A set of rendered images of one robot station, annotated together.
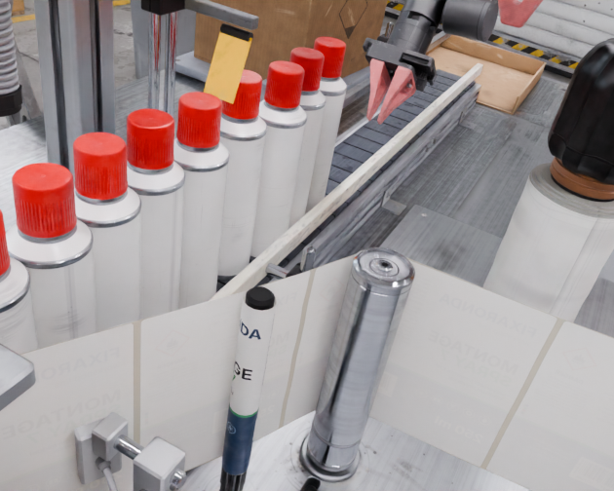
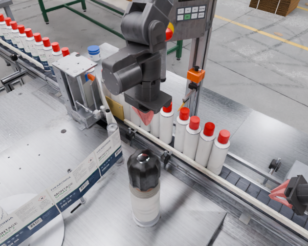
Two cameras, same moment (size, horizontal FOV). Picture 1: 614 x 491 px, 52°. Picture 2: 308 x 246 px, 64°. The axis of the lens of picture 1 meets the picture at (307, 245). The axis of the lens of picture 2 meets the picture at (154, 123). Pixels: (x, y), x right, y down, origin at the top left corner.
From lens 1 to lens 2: 0.88 m
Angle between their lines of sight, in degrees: 76
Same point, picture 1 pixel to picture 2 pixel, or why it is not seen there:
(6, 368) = (74, 75)
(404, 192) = (260, 228)
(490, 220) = not seen: outside the picture
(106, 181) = not seen: hidden behind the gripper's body
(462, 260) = (190, 216)
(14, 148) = (242, 112)
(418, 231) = (206, 206)
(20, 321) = (121, 96)
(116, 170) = not seen: hidden behind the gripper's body
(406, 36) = (303, 187)
